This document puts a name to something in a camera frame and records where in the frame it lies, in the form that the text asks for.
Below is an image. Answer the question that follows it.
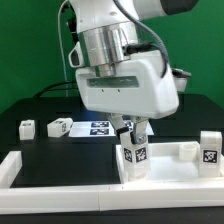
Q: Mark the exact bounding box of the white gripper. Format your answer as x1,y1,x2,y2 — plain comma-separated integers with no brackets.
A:
76,50,179,144

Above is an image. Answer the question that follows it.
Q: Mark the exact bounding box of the white square table top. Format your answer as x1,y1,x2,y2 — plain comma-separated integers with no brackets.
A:
116,141,224,184

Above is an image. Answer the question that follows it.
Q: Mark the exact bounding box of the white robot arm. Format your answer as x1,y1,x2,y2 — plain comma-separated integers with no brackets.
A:
69,0,199,145

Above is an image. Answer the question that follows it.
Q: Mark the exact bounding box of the white fiducial marker sheet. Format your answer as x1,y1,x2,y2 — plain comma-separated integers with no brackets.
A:
68,119,155,138

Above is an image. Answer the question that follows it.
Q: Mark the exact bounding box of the white U-shaped obstacle fence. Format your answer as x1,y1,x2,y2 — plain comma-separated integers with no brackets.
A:
0,151,224,214

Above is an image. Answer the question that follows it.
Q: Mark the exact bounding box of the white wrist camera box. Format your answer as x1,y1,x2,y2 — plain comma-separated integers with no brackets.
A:
68,42,84,68

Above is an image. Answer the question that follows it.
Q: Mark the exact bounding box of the black cable on table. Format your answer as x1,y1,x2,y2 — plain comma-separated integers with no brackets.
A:
33,79,79,99

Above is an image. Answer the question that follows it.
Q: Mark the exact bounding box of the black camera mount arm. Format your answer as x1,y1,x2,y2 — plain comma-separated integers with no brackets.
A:
62,0,78,43

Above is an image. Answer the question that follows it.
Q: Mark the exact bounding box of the grey hanging cable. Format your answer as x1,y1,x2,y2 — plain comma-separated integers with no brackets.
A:
57,0,70,84

